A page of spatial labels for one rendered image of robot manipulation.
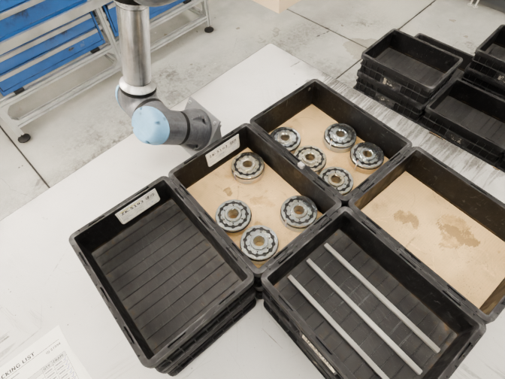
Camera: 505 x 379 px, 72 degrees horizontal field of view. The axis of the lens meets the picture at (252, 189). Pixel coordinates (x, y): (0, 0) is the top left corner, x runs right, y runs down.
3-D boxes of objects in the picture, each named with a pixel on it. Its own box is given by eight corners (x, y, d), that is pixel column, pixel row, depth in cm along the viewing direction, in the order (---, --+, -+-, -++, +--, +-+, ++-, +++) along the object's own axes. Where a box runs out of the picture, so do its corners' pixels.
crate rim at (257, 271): (167, 177, 100) (165, 173, 98) (247, 125, 110) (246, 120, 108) (257, 280, 83) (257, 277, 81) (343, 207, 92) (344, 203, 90)
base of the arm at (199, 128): (178, 142, 132) (157, 141, 124) (187, 103, 128) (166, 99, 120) (205, 156, 125) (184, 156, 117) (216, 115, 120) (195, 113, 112)
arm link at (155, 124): (177, 153, 119) (143, 153, 108) (157, 128, 124) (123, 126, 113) (192, 124, 113) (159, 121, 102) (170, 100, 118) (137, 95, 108)
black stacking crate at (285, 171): (175, 195, 108) (166, 174, 99) (249, 146, 118) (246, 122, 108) (258, 292, 91) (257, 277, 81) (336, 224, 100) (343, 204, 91)
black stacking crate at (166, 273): (87, 255, 99) (68, 238, 89) (174, 196, 108) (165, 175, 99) (161, 376, 81) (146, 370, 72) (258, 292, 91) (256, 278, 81)
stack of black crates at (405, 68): (344, 117, 214) (360, 53, 176) (373, 92, 225) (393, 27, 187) (401, 152, 197) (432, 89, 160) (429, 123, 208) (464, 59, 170)
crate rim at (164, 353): (70, 241, 91) (65, 237, 89) (167, 177, 100) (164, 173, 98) (149, 372, 73) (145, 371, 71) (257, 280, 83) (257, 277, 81)
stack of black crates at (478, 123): (402, 151, 197) (424, 107, 169) (430, 122, 208) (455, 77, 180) (470, 192, 181) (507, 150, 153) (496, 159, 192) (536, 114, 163)
